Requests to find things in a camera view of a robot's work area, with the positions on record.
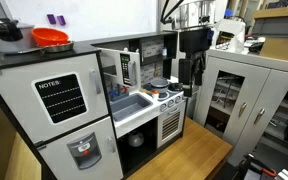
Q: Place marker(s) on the black white toy kitchen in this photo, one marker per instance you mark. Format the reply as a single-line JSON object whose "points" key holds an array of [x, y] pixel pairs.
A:
{"points": [[130, 124]]}

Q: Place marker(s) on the white toy microwave cupboard door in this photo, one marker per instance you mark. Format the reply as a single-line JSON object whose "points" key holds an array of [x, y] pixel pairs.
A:
{"points": [[112, 60]]}

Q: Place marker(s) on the grey toy pot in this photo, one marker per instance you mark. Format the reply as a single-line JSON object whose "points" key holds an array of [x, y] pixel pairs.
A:
{"points": [[159, 85]]}

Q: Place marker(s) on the white countertop appliance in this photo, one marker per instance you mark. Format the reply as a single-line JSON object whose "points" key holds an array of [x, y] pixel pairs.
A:
{"points": [[234, 33]]}

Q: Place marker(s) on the brown wooden panel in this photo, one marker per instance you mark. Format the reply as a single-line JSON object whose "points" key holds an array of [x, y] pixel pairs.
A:
{"points": [[0, 143]]}

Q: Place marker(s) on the black toy frying pan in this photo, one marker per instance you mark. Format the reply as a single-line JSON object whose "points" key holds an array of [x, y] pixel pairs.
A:
{"points": [[175, 87]]}

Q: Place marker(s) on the round metal pan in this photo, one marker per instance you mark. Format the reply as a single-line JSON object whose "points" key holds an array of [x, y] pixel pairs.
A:
{"points": [[62, 47]]}

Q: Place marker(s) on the white storage cabinet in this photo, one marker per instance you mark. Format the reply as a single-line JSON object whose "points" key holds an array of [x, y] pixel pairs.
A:
{"points": [[237, 57]]}

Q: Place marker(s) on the white bottle orange cap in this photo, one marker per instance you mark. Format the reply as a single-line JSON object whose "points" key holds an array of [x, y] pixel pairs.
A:
{"points": [[155, 96]]}

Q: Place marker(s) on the wooden toy spatula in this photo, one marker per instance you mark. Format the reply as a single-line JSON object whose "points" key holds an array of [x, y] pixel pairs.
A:
{"points": [[155, 70]]}

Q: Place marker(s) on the grey stove knob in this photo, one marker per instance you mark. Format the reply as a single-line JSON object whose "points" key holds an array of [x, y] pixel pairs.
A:
{"points": [[163, 107], [171, 103], [178, 99]]}

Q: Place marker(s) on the grey toy faucet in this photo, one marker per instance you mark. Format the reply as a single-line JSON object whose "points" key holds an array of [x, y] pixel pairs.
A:
{"points": [[117, 93]]}

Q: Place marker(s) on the white cabinet door with window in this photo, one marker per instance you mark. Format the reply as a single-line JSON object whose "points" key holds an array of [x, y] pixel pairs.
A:
{"points": [[270, 100], [254, 86]]}

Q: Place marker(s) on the whiteboard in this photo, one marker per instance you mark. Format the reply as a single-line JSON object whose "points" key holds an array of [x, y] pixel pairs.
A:
{"points": [[100, 16]]}

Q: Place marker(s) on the small black desk device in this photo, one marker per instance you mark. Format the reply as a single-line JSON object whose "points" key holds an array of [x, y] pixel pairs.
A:
{"points": [[257, 46]]}

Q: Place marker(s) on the fridge door with chalkboard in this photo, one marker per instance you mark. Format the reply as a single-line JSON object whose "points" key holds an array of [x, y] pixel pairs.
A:
{"points": [[17, 96]]}

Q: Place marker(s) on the black toy appliance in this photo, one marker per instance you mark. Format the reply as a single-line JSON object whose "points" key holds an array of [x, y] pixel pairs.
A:
{"points": [[7, 30]]}

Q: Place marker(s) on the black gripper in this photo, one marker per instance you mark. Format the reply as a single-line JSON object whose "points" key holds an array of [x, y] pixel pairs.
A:
{"points": [[194, 41]]}

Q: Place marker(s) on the orange colander bowl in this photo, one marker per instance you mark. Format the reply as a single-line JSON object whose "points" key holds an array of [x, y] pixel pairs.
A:
{"points": [[49, 36]]}

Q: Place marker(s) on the fridge door with ice dispenser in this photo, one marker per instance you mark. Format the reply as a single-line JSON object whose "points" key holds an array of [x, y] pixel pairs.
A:
{"points": [[60, 163]]}

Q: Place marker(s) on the silver toy kettle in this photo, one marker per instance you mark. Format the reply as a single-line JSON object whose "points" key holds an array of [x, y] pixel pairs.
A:
{"points": [[135, 140]]}

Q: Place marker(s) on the grey toy sink basin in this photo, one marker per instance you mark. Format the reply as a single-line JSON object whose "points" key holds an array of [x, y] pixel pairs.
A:
{"points": [[130, 106]]}

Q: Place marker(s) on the white cup blue band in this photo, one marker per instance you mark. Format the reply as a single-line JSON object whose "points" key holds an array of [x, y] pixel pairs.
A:
{"points": [[164, 51]]}

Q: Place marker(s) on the white toy oven door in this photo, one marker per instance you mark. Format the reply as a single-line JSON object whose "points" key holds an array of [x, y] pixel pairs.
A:
{"points": [[159, 133]]}

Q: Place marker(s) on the purple magnet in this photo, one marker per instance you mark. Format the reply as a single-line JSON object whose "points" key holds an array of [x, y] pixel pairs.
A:
{"points": [[61, 20], [51, 19]]}

